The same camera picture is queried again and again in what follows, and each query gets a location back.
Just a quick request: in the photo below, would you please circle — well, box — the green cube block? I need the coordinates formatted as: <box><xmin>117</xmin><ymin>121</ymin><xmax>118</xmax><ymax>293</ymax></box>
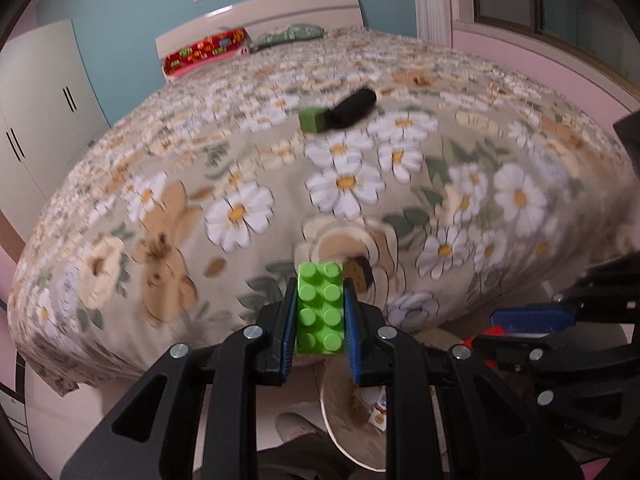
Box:
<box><xmin>298</xmin><ymin>107</ymin><xmax>329</xmax><ymax>133</ymax></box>

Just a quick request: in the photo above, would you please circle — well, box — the white milk carton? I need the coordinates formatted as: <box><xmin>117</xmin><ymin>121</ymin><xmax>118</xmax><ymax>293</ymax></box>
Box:
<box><xmin>356</xmin><ymin>386</ymin><xmax>387</xmax><ymax>432</ymax></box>

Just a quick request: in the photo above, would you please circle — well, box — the white bed headboard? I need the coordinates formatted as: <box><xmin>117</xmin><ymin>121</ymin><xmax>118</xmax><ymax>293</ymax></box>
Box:
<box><xmin>155</xmin><ymin>0</ymin><xmax>364</xmax><ymax>60</ymax></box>

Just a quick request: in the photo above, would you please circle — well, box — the dark framed window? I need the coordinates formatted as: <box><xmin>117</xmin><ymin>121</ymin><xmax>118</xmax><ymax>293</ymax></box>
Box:
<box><xmin>474</xmin><ymin>0</ymin><xmax>639</xmax><ymax>91</ymax></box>

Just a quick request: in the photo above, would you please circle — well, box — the green floral pillow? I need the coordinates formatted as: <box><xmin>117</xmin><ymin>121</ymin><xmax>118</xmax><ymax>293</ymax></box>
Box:
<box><xmin>250</xmin><ymin>24</ymin><xmax>324</xmax><ymax>52</ymax></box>

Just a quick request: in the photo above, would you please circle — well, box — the red toy block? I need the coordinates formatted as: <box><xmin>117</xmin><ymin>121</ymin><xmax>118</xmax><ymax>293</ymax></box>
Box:
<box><xmin>463</xmin><ymin>326</ymin><xmax>506</xmax><ymax>370</ymax></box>

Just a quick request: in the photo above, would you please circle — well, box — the black cylinder roll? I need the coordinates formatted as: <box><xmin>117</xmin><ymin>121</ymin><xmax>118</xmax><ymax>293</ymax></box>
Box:
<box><xmin>324</xmin><ymin>87</ymin><xmax>378</xmax><ymax>130</ymax></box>

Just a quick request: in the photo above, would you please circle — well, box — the green toy brick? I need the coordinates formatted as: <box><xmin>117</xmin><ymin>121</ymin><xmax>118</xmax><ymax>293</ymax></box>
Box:
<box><xmin>296</xmin><ymin>262</ymin><xmax>345</xmax><ymax>356</ymax></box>

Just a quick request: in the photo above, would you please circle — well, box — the red patterned pillow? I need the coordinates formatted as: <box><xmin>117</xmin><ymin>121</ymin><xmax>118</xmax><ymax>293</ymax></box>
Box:
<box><xmin>162</xmin><ymin>28</ymin><xmax>250</xmax><ymax>78</ymax></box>

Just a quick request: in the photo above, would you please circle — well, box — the floral bed cover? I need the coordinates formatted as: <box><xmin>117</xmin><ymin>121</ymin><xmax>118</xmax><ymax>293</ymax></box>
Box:
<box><xmin>8</xmin><ymin>27</ymin><xmax>638</xmax><ymax>394</ymax></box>

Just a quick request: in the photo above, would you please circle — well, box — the white wardrobe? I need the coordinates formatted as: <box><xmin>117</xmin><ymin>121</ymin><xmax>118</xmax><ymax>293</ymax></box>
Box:
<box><xmin>1</xmin><ymin>21</ymin><xmax>108</xmax><ymax>240</ymax></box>

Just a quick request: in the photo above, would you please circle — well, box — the white curtain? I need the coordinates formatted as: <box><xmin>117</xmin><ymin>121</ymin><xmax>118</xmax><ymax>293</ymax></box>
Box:
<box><xmin>414</xmin><ymin>0</ymin><xmax>452</xmax><ymax>47</ymax></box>

